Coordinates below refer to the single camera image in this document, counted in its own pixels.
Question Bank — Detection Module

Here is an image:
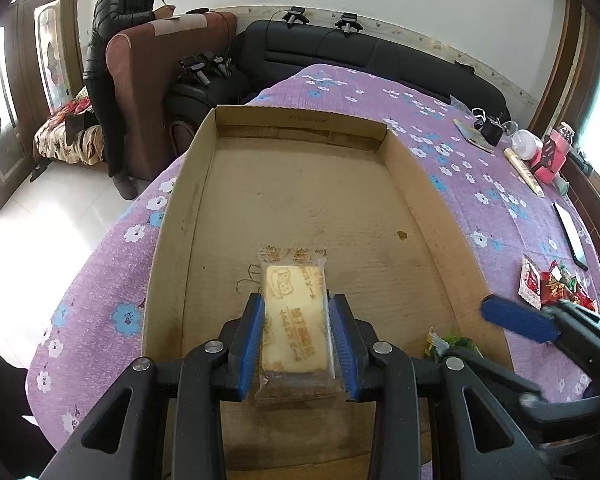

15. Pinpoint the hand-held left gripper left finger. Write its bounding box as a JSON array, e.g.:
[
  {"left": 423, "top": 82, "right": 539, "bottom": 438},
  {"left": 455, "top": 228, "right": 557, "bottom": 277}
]
[{"left": 40, "top": 292, "right": 266, "bottom": 480}]

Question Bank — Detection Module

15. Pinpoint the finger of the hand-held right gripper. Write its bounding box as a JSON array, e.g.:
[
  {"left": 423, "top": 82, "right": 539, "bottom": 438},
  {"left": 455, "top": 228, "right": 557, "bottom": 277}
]
[
  {"left": 481, "top": 296, "right": 600, "bottom": 376},
  {"left": 442, "top": 349, "right": 545, "bottom": 409}
]

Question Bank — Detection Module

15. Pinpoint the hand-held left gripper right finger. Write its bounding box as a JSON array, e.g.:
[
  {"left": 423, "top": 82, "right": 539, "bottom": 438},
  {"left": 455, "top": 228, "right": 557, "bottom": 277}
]
[{"left": 327, "top": 294, "right": 556, "bottom": 480}]

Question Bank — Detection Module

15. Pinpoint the dark red gold-print packet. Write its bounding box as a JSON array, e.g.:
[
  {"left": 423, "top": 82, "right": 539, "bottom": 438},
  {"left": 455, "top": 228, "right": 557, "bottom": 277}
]
[{"left": 540, "top": 270, "right": 573, "bottom": 309}]

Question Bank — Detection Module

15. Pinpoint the green pea snack packet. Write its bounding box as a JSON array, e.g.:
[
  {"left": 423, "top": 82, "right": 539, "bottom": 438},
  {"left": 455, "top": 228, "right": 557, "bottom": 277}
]
[{"left": 425, "top": 327, "right": 486, "bottom": 361}]

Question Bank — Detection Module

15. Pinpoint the clear-wrapped biscuit packet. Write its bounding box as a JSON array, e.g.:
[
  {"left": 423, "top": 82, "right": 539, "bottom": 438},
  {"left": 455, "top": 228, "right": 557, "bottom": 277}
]
[{"left": 254, "top": 247, "right": 340, "bottom": 407}]

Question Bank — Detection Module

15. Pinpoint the clear green candy bag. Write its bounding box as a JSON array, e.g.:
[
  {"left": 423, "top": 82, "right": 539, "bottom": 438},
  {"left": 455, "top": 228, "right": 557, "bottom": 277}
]
[{"left": 550, "top": 260, "right": 583, "bottom": 292}]

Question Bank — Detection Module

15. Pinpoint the cardboard box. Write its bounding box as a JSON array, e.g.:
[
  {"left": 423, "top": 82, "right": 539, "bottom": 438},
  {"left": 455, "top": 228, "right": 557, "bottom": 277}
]
[{"left": 141, "top": 105, "right": 518, "bottom": 471}]

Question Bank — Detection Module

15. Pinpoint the red and white snack packet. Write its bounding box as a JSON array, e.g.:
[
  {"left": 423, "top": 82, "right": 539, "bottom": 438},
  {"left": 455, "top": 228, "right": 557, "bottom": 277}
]
[{"left": 516, "top": 255, "right": 547, "bottom": 311}]

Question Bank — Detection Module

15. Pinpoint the black smartphone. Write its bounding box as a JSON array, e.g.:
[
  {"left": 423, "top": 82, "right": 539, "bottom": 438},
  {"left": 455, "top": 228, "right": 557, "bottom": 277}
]
[{"left": 554, "top": 202, "right": 590, "bottom": 271}]

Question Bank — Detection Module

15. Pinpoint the cream tube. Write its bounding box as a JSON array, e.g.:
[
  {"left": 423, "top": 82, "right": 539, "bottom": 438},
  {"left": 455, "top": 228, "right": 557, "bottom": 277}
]
[{"left": 504, "top": 147, "right": 545, "bottom": 198}]

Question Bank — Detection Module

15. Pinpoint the pink bottle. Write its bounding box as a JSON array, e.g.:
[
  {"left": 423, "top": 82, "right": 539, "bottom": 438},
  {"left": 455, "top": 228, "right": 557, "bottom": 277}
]
[{"left": 530, "top": 127, "right": 577, "bottom": 184}]

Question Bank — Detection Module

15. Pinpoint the white round jar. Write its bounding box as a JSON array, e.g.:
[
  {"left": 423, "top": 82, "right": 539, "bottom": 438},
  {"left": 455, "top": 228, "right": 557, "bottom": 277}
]
[{"left": 511, "top": 129, "right": 543, "bottom": 162}]

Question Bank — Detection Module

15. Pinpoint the green notebook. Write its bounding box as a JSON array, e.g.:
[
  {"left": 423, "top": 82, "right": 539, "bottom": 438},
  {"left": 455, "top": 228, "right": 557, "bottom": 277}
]
[{"left": 454, "top": 119, "right": 496, "bottom": 154}]

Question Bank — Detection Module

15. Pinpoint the black cup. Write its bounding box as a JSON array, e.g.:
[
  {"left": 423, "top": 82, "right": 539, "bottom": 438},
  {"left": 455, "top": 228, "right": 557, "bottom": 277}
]
[{"left": 472, "top": 108, "right": 506, "bottom": 143}]

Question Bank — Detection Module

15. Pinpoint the spare black gripper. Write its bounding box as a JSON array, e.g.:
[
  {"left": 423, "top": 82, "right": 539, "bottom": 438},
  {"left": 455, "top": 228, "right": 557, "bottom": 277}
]
[
  {"left": 180, "top": 55, "right": 212, "bottom": 86},
  {"left": 202, "top": 51, "right": 236, "bottom": 79},
  {"left": 336, "top": 12, "right": 365, "bottom": 36},
  {"left": 282, "top": 6, "right": 311, "bottom": 26}
]

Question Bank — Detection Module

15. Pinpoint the floral cushioned bench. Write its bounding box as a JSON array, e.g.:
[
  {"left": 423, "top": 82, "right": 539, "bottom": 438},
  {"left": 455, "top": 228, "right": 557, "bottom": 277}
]
[{"left": 32, "top": 87, "right": 106, "bottom": 167}]

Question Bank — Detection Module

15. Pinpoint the brown armchair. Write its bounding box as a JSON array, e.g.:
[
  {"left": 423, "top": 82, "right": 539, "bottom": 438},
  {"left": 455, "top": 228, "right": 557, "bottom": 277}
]
[{"left": 105, "top": 11, "right": 238, "bottom": 181}]

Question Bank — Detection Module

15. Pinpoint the black leather sofa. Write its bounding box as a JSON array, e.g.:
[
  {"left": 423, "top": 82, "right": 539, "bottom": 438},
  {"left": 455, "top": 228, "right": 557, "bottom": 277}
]
[{"left": 165, "top": 20, "right": 511, "bottom": 161}]

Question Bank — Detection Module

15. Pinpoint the white paper sheet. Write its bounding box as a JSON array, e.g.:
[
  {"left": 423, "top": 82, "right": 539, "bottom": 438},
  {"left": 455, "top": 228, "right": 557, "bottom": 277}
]
[{"left": 152, "top": 15, "right": 208, "bottom": 37}]

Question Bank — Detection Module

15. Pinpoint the wooden glass door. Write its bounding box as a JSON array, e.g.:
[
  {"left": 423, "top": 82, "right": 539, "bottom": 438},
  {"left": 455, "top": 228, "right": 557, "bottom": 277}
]
[{"left": 0, "top": 0, "right": 88, "bottom": 231}]

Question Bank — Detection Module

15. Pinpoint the wooden window frame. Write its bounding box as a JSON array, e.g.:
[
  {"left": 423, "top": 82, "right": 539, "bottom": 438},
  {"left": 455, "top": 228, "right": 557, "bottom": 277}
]
[{"left": 527, "top": 0, "right": 600, "bottom": 226}]

